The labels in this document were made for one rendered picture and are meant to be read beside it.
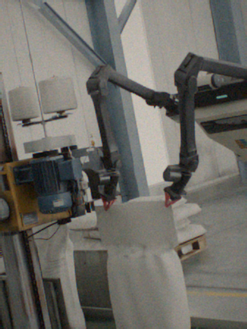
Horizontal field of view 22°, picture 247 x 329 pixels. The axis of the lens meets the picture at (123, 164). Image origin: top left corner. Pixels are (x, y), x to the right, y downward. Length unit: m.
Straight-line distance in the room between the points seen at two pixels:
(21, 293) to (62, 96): 0.92
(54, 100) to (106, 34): 6.34
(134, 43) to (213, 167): 2.68
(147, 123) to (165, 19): 1.90
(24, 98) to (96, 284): 1.25
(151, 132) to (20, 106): 6.83
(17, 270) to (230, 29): 9.21
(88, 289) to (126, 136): 5.43
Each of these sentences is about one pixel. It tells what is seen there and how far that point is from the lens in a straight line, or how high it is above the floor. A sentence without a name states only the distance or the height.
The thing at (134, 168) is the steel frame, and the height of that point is 0.84.
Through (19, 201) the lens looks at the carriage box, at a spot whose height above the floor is 1.16.
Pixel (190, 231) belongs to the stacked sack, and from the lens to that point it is 6.51.
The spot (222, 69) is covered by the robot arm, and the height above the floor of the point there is 1.56.
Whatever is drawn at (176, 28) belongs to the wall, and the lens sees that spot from 10.81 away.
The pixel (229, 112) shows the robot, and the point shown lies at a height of 1.38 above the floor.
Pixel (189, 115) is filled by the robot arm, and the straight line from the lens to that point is 2.57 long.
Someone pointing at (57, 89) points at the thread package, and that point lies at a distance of 2.86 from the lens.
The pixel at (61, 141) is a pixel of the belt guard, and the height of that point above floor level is 1.39.
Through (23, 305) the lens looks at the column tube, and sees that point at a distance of 3.00.
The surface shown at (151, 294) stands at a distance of 2.89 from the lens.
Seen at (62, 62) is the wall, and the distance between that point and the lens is 8.73.
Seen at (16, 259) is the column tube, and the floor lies 0.90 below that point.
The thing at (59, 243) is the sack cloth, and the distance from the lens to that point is 3.34.
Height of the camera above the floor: 1.39
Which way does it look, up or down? 3 degrees down
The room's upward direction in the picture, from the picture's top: 10 degrees counter-clockwise
